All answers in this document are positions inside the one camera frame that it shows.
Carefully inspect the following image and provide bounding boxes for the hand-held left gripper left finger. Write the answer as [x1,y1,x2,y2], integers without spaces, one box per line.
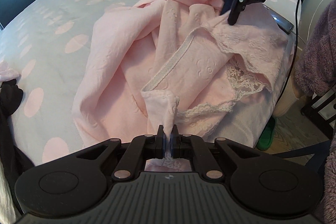
[75,124,168,180]

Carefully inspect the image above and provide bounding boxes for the black garment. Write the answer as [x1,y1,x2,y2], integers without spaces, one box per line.
[0,78,34,214]

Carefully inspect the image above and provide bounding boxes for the smartphone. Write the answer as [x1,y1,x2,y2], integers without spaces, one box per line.
[264,4,295,35]

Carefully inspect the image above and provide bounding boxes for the green slipper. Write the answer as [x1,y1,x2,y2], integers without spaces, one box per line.
[256,117,278,151]

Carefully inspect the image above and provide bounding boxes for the bed with polka dot duvet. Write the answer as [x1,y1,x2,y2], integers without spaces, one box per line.
[0,0,306,167]

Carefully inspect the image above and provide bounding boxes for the black metal rack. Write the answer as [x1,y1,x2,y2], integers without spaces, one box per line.
[301,88,336,140]

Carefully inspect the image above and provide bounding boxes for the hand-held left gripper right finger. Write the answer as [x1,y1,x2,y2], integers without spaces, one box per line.
[169,124,259,180]

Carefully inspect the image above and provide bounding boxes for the pink lace-trimmed nightgown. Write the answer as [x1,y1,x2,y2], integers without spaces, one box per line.
[71,0,289,170]

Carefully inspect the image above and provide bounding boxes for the pink ruffled garment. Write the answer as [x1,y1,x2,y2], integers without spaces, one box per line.
[0,61,19,83]

